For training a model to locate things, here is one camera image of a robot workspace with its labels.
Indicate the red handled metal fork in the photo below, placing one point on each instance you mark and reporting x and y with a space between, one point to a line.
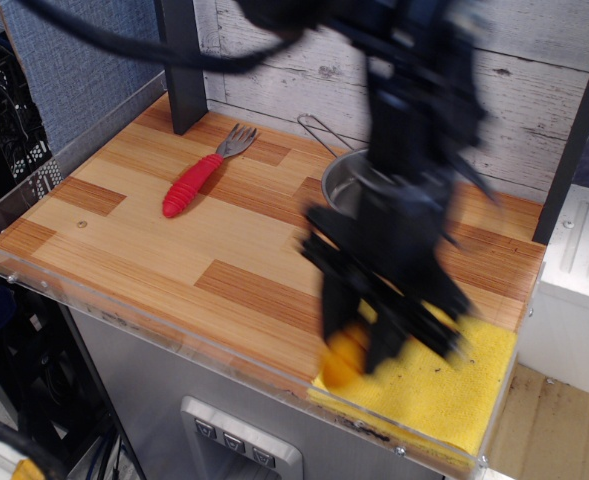
184 190

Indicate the clear acrylic table guard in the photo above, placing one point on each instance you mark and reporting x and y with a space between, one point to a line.
205 329

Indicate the white plastic block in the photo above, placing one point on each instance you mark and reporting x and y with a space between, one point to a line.
554 336

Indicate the black equipment rack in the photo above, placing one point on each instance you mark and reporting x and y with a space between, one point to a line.
23 143

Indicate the stainless steel pan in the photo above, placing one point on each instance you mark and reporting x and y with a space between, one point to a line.
339 185

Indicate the orange plush fried shrimp toy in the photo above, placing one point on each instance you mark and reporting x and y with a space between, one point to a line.
344 364

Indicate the yellow cloth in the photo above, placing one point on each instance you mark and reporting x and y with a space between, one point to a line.
442 415

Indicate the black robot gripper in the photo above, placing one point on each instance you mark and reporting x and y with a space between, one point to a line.
386 257

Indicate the dark grey right post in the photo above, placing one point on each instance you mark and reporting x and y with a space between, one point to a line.
565 172

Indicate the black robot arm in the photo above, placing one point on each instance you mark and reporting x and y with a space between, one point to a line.
424 112

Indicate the stainless steel cabinet panel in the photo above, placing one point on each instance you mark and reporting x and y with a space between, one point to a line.
190 410

